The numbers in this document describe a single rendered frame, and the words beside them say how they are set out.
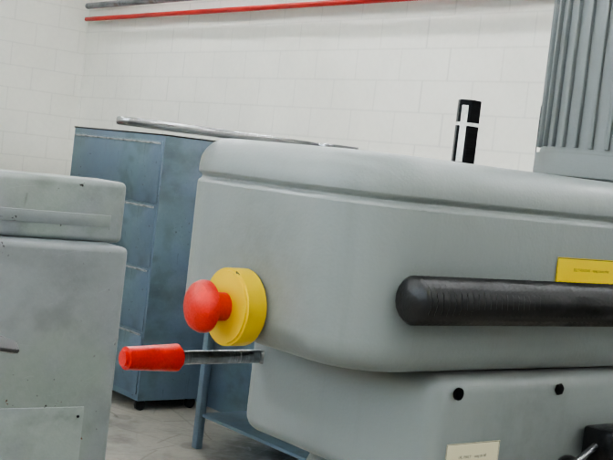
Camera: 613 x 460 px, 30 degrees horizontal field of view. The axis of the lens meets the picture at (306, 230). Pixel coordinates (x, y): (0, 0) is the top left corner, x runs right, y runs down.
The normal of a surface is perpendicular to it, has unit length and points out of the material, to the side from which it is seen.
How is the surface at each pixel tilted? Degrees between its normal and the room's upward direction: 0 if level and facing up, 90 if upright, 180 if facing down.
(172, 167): 90
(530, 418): 90
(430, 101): 90
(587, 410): 90
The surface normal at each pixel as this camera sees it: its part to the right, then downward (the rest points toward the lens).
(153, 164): -0.78, -0.06
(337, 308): -0.39, 0.00
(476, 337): 0.62, 0.11
